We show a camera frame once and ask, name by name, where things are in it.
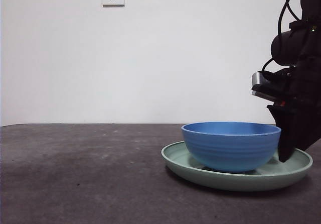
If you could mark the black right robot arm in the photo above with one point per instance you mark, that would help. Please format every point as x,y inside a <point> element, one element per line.
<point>288,48</point>

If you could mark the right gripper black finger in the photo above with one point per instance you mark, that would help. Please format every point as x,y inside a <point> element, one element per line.
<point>309,131</point>
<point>287,133</point>

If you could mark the blue ribbed bowl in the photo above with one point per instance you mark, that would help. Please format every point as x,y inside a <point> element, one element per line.
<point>228,153</point>

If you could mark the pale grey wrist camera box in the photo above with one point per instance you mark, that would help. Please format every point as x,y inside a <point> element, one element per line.
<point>258,79</point>

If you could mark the green round plate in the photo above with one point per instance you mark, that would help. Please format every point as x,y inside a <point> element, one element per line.
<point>225,181</point>

